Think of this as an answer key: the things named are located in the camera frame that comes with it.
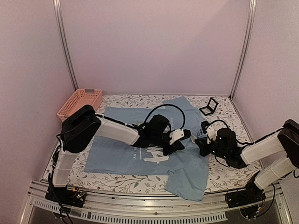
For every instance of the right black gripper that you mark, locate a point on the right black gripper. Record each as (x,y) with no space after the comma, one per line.
(204,151)

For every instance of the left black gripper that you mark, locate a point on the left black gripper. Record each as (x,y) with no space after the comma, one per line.
(177,146)

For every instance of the light blue printed t-shirt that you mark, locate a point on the light blue printed t-shirt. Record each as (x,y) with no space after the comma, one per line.
(187,171)

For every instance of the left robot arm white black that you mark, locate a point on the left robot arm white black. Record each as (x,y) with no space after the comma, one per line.
(79,129)

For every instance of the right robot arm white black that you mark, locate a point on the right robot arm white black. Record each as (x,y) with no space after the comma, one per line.
(222,143)

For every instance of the black open brooch box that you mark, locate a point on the black open brooch box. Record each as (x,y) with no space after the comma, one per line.
(210,108)

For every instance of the pink plastic basket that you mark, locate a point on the pink plastic basket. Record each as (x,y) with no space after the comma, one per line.
(78,99)

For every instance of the floral patterned tablecloth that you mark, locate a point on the floral patterned tablecloth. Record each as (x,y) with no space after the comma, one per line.
(220,178)

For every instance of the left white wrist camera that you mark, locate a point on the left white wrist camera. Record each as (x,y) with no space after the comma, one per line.
(179,134)

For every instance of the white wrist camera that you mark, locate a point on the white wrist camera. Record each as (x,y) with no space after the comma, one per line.
(179,134)
(209,131)

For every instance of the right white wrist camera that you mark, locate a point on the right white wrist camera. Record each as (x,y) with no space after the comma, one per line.
(209,131)

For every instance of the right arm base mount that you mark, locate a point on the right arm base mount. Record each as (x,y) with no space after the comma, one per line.
(248,196)

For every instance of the aluminium front rail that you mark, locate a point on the aluminium front rail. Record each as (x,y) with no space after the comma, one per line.
(102,207)

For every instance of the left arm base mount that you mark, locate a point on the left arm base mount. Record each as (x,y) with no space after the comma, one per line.
(63,195)

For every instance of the right aluminium frame post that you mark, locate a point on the right aluminium frame post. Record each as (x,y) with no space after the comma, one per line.
(245,46)

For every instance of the aluminium frame post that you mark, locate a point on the aluminium frame post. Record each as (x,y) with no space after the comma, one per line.
(245,46)
(64,44)

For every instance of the left aluminium frame post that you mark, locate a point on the left aluminium frame post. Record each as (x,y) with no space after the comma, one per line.
(64,44)

